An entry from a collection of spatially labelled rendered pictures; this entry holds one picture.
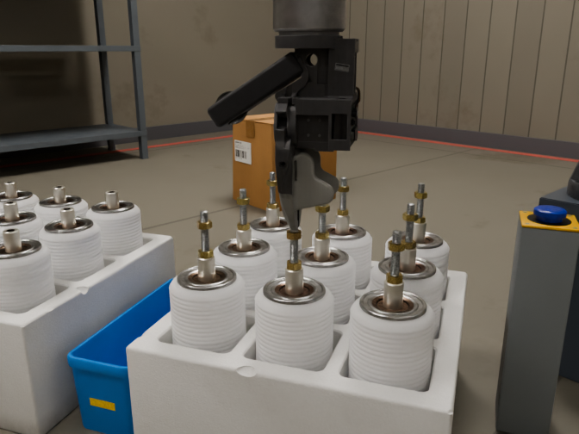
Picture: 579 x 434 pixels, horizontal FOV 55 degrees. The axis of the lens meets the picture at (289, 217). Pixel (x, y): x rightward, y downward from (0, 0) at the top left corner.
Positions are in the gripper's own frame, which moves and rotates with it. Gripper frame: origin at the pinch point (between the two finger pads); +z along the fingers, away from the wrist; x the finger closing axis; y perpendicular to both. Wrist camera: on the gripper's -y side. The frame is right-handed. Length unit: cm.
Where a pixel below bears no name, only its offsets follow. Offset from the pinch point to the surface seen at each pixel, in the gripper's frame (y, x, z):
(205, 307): -9.7, -3.1, 11.2
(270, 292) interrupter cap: -2.0, -1.5, 9.1
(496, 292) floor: 34, 63, 34
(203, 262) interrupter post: -11.0, 0.3, 6.7
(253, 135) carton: -39, 119, 9
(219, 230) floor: -43, 92, 34
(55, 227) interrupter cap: -42.3, 15.0, 9.1
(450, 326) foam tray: 19.8, 8.7, 16.4
